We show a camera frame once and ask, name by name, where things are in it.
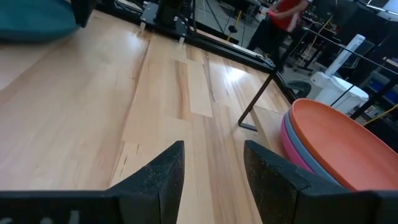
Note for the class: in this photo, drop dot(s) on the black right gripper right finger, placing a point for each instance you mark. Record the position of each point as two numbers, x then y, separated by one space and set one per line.
280 193

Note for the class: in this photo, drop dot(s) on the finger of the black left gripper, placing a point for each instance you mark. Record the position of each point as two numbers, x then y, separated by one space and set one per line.
83 11

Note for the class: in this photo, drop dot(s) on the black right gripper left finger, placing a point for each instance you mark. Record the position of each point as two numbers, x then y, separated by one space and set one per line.
149 193

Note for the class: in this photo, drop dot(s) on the light green plate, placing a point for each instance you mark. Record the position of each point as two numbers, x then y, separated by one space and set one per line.
31 18

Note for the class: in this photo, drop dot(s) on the pink plate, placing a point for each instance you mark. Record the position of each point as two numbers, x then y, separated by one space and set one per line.
287 137

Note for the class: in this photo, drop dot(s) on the orange plate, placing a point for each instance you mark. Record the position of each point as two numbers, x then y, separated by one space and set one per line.
348 143

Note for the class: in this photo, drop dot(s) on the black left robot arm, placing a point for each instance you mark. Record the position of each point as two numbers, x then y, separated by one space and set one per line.
169 12

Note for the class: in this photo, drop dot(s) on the black round stool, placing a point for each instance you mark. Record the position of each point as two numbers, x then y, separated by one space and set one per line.
300 88

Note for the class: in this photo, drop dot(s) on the blue storage bin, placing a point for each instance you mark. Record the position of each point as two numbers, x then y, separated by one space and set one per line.
377 84

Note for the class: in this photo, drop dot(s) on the white tower fan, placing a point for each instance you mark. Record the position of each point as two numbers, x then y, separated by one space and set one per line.
345 56

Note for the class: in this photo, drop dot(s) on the person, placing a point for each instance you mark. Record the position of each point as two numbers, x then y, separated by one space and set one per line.
281 18

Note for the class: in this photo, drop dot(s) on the black frame wooden shelf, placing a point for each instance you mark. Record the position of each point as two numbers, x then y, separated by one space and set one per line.
256 96

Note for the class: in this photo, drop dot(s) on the black metal rig frame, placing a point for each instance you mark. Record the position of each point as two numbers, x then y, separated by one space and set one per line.
224 46

